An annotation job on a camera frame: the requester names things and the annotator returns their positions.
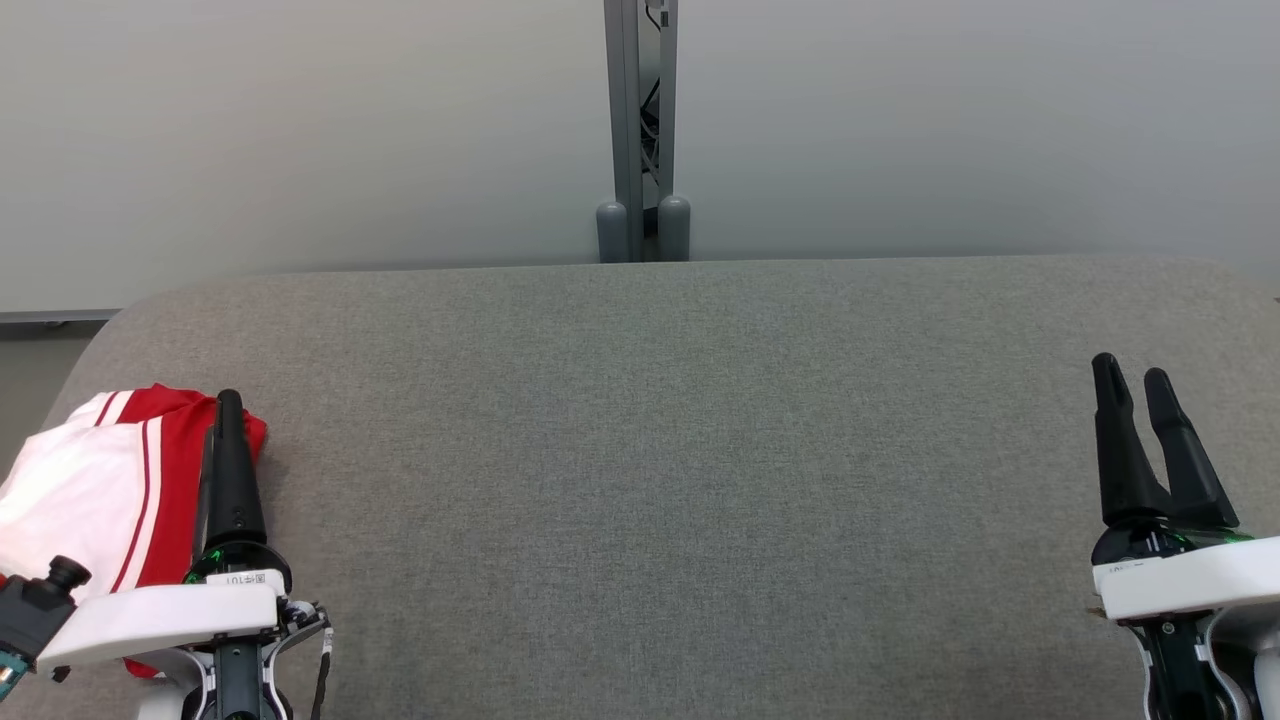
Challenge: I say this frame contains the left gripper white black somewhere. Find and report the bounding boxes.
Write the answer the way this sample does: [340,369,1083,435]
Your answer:
[38,390,332,673]

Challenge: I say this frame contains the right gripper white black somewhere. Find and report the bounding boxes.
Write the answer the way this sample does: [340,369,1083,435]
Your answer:
[1090,353,1280,622]

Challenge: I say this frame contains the red shorts with white stripes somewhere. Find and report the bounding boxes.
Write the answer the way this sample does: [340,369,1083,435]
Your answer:
[0,384,269,681]

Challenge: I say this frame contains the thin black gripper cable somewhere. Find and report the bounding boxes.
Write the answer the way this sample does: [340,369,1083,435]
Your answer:
[308,625,334,720]

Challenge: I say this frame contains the black cable inside post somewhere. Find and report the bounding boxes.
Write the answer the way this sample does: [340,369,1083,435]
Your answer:
[640,0,669,236]

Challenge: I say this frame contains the grey metal frame post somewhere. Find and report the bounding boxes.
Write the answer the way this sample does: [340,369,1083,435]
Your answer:
[603,0,679,263]

